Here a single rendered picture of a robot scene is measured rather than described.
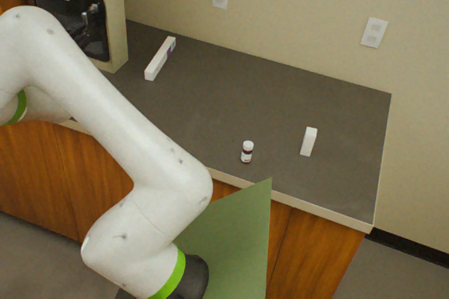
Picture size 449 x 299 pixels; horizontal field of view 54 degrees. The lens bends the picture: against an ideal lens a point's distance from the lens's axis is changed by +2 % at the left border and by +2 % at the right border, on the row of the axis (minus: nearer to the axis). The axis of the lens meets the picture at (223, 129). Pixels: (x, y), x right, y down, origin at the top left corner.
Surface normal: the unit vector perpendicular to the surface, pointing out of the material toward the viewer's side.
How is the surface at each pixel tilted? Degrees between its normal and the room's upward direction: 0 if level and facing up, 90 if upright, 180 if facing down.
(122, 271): 73
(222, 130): 0
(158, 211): 50
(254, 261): 44
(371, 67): 90
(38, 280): 0
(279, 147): 1
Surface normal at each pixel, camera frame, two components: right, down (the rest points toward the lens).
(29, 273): 0.09, -0.74
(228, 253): -0.63, -0.63
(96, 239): -0.57, -0.51
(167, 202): 0.01, 0.04
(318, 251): -0.36, 0.60
